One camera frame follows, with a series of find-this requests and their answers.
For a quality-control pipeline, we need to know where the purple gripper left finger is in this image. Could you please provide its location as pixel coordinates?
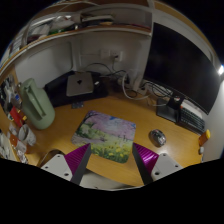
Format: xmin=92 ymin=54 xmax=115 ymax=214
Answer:
xmin=65 ymin=144 xmax=91 ymax=185

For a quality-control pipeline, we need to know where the orange small container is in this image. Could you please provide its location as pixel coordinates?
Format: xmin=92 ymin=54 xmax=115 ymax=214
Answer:
xmin=198 ymin=130 xmax=211 ymax=146

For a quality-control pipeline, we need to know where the grey computer mouse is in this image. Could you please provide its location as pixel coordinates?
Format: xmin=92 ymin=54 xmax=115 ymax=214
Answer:
xmin=150 ymin=129 xmax=166 ymax=147

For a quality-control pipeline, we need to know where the black monitor stand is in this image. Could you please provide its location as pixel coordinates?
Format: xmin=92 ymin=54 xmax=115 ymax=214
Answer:
xmin=156 ymin=95 xmax=184 ymax=123

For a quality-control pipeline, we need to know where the black computer monitor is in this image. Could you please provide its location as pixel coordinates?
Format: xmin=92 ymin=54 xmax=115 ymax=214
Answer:
xmin=144 ymin=23 xmax=220 ymax=114

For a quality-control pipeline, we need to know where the silver mac mini computer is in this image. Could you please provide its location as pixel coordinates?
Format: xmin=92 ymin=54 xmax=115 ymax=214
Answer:
xmin=66 ymin=72 xmax=94 ymax=97

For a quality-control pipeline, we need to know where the black box under computer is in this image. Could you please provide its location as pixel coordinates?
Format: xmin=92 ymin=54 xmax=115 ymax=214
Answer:
xmin=44 ymin=71 xmax=108 ymax=107

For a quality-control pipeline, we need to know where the green plastic water jug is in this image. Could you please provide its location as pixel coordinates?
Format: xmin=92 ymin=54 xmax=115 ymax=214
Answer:
xmin=19 ymin=78 xmax=55 ymax=130

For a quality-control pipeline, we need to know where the black keyboard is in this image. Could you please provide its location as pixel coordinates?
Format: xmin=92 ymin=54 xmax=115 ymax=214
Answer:
xmin=177 ymin=108 xmax=205 ymax=134

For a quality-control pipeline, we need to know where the white cup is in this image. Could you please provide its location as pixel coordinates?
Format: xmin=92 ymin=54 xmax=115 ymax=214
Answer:
xmin=18 ymin=124 xmax=36 ymax=146

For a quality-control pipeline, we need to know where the floral landscape mouse pad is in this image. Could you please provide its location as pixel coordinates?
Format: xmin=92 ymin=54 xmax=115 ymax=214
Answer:
xmin=71 ymin=110 xmax=136 ymax=163

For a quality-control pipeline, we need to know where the white wall socket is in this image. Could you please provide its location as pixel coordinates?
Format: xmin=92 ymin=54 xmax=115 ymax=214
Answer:
xmin=100 ymin=49 xmax=123 ymax=62

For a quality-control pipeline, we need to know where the red small box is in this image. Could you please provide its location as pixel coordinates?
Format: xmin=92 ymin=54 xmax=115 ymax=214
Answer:
xmin=10 ymin=107 xmax=22 ymax=127

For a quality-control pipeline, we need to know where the white power cable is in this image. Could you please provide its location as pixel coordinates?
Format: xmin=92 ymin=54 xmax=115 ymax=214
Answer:
xmin=120 ymin=71 xmax=151 ymax=101

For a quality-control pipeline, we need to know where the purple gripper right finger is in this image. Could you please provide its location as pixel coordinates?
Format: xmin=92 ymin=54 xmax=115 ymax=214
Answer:
xmin=132 ymin=143 xmax=159 ymax=185

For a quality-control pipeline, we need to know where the white wall shelf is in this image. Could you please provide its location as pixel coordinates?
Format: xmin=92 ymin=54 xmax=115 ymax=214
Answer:
xmin=0 ymin=0 xmax=153 ymax=69

